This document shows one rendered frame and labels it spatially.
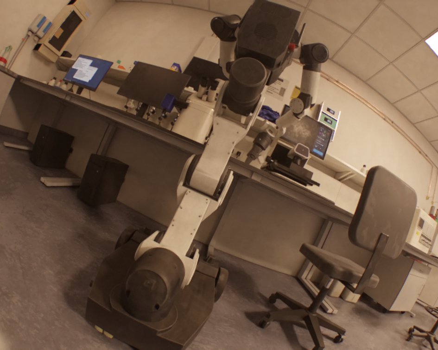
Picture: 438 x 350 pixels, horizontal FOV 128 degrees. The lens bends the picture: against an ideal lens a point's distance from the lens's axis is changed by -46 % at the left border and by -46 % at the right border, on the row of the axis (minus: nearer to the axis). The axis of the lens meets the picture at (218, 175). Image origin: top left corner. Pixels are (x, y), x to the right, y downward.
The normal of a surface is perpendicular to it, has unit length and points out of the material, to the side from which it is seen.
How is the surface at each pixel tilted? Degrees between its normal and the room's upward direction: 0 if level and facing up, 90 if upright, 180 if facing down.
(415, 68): 180
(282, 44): 105
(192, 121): 91
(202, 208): 64
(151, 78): 86
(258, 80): 90
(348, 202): 90
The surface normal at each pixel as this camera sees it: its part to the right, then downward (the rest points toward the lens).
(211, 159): 0.07, -0.19
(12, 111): 0.91, 0.40
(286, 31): -0.18, 0.18
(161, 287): 0.37, -0.40
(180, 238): 0.26, -0.62
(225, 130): -0.03, 0.03
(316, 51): -0.11, 0.54
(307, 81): -0.71, 0.37
